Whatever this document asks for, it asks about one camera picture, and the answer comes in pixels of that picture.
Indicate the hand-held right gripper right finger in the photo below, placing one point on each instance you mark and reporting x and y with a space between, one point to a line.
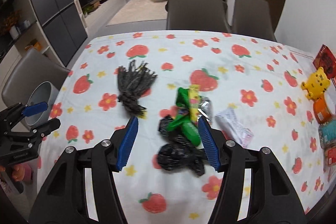
207 145

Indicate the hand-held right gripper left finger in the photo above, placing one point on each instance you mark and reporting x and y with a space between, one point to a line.
128 145

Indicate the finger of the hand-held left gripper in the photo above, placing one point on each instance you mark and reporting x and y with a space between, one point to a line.
36 108
47 127

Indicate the grey round bin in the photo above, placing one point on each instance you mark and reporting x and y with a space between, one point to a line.
39 94

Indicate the black plastic bag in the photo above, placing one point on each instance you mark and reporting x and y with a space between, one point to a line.
173 158

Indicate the green snack wrapper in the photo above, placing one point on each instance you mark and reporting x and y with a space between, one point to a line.
182 99

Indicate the person's left hand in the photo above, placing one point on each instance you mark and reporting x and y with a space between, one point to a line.
19 171

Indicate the white paper packet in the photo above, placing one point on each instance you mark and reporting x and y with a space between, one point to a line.
233 124

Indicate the grey leather dining chair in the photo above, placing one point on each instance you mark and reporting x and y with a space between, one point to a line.
197 8
29 69
252 16

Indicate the dark dried twig bundle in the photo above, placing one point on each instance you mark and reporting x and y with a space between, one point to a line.
134 87

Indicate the orange cardboard box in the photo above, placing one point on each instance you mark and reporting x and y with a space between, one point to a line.
34 45

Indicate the floral strawberry printed tablecloth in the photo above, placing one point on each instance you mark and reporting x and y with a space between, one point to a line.
236 77

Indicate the dark grey refrigerator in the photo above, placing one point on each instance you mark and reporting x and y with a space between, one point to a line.
52 3

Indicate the teal jar with wooden lid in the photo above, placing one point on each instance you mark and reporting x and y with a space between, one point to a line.
328 134

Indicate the orange jar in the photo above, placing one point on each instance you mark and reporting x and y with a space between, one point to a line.
324 111

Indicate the yellow tiger toy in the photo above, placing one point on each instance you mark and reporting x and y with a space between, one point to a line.
316 82

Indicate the beige rug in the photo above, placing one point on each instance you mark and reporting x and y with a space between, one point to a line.
139 11

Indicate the red gift box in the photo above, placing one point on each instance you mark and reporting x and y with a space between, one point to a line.
324 58

